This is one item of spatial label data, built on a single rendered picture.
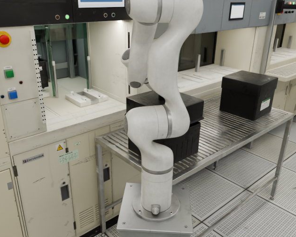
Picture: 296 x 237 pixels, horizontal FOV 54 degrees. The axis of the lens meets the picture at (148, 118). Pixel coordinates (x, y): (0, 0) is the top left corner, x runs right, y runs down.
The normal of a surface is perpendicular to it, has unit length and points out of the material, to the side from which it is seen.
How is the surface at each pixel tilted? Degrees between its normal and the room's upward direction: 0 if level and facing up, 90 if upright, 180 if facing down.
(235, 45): 90
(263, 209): 0
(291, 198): 0
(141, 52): 77
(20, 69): 90
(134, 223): 0
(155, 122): 67
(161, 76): 97
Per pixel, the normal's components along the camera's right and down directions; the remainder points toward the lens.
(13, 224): 0.66, 0.31
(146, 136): 0.35, 0.46
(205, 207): 0.02, -0.92
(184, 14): 0.15, 0.62
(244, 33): -0.75, 0.25
